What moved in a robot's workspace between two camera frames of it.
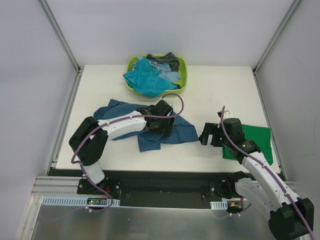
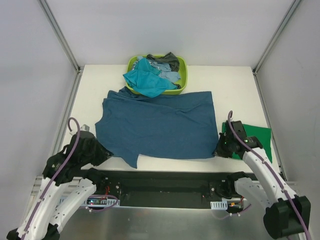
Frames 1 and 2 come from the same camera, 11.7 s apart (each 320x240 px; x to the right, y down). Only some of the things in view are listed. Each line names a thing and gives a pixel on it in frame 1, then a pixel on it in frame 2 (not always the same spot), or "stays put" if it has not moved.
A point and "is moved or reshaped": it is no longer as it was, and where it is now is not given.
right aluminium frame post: (275, 36) stays put
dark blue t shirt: (183, 131) is moved or reshaped
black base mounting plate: (154, 188) stays put
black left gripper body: (161, 126) -> (99, 153)
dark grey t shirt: (173, 61) stays put
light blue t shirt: (168, 75) stays put
